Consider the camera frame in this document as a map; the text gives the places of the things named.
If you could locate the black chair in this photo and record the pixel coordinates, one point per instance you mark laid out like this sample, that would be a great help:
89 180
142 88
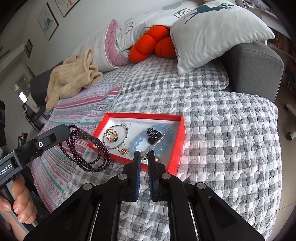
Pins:
32 115

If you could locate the orange-red cardboard box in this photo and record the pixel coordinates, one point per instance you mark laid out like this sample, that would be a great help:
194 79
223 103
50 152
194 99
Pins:
180 148

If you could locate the person's left hand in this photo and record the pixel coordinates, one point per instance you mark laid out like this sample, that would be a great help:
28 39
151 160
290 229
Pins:
23 204

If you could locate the small dark wall frame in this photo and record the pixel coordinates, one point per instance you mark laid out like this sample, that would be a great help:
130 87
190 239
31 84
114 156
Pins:
28 48

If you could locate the striped patterned bed sheet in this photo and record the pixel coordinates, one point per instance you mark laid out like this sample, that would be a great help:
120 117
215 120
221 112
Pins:
57 176

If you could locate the white furniture leg with caster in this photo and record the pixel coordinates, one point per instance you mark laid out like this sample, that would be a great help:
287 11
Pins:
290 120

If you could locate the grey checked quilt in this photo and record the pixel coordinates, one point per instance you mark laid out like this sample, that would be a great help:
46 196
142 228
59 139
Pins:
219 139

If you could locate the pink pearl earring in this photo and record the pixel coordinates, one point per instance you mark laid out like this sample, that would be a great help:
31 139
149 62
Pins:
158 160

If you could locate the small clear plastic bag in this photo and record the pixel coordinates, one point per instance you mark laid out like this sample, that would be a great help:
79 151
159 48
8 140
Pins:
159 142

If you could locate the framed wall picture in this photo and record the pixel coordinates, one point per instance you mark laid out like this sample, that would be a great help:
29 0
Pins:
67 5
47 20

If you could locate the beige fleece blanket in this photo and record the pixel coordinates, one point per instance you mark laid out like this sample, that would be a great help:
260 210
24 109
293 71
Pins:
69 78

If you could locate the white clover earring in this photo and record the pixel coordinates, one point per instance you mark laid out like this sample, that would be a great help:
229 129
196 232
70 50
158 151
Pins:
143 155

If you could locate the orange knot cushion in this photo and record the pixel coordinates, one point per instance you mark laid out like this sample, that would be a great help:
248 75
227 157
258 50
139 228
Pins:
141 48

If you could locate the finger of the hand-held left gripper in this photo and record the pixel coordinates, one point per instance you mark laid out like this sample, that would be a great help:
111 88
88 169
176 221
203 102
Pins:
40 144

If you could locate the grey sofa armrest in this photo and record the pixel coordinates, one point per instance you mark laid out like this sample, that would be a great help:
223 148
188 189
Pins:
254 69
39 88

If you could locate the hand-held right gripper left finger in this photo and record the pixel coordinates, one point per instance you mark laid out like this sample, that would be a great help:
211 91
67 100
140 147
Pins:
137 173

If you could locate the white printed pillow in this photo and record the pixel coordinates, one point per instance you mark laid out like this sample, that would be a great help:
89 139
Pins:
208 39

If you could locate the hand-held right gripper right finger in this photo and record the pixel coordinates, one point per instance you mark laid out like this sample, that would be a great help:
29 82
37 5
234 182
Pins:
151 173

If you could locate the black hair clip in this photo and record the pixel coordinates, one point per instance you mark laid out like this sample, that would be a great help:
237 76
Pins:
153 135

